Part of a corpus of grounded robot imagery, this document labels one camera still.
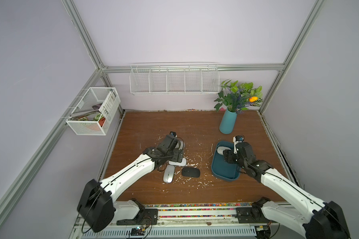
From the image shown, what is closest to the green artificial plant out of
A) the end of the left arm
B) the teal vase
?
the teal vase

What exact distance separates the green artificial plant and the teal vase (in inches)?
0.9

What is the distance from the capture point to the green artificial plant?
81cm

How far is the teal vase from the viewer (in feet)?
3.12

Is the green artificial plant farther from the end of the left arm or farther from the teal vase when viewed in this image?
the end of the left arm
